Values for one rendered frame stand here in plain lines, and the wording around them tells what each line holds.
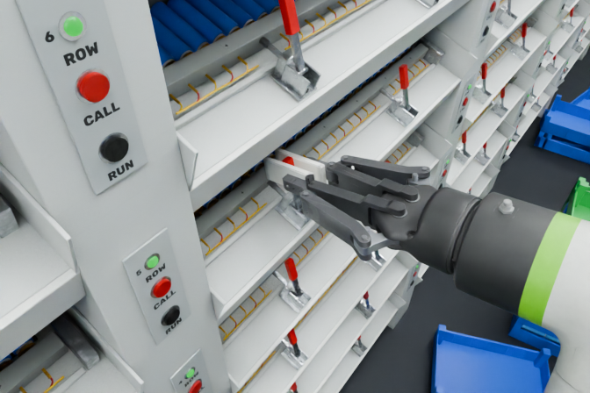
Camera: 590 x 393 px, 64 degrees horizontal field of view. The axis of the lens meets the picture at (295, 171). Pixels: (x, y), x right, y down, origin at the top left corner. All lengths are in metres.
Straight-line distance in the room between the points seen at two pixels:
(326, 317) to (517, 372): 0.77
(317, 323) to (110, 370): 0.51
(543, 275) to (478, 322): 1.23
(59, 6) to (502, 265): 0.34
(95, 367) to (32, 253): 0.18
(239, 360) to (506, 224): 0.42
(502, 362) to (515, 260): 1.18
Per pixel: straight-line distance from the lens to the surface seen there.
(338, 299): 0.96
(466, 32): 0.87
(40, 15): 0.25
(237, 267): 0.54
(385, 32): 0.58
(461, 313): 1.62
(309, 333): 0.92
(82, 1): 0.26
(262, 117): 0.43
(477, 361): 1.54
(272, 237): 0.56
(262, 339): 0.71
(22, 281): 0.35
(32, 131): 0.27
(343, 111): 0.68
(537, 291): 0.40
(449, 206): 0.42
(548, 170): 2.22
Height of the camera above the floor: 1.32
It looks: 42 degrees down
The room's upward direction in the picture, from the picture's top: straight up
